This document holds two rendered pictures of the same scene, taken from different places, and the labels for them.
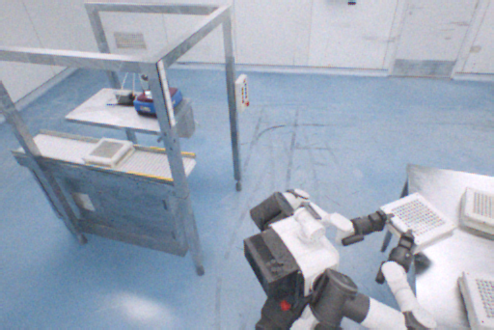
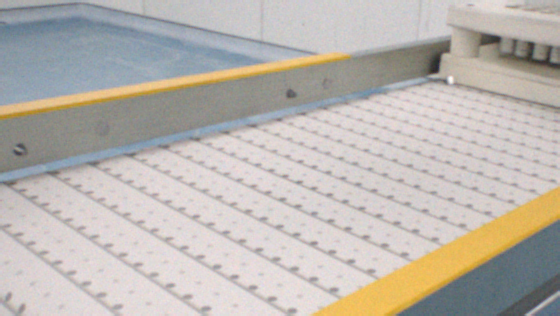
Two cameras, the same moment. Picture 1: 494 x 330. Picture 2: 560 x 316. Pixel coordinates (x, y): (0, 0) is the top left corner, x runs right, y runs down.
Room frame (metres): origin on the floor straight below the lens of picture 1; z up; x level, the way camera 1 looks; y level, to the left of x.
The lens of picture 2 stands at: (1.82, 0.22, 1.05)
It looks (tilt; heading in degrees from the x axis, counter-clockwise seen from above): 22 degrees down; 114
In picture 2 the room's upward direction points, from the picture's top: 3 degrees clockwise
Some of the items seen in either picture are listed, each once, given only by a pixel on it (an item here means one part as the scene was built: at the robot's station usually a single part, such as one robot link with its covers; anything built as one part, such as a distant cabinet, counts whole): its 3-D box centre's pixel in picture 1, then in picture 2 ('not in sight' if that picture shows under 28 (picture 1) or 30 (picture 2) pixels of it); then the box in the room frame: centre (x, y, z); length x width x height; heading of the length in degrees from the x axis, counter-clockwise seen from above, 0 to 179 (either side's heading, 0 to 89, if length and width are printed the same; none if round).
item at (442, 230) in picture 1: (417, 217); not in sight; (0.98, -0.78, 1.06); 0.25 x 0.24 x 0.02; 112
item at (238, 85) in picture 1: (241, 94); not in sight; (2.38, 0.03, 1.03); 0.17 x 0.06 x 0.26; 162
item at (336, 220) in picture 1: (337, 226); not in sight; (0.95, -0.40, 1.06); 0.13 x 0.07 x 0.09; 41
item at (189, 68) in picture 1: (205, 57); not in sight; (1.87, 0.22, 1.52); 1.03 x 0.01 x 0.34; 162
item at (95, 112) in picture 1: (129, 110); not in sight; (1.68, 0.68, 1.31); 0.62 x 0.38 x 0.04; 72
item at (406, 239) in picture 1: (403, 251); not in sight; (0.81, -0.65, 1.05); 0.12 x 0.10 x 0.13; 145
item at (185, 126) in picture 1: (174, 118); not in sight; (1.75, 0.45, 1.20); 0.22 x 0.11 x 0.20; 72
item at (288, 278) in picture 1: (289, 264); not in sight; (0.71, -0.14, 1.14); 0.34 x 0.30 x 0.36; 23
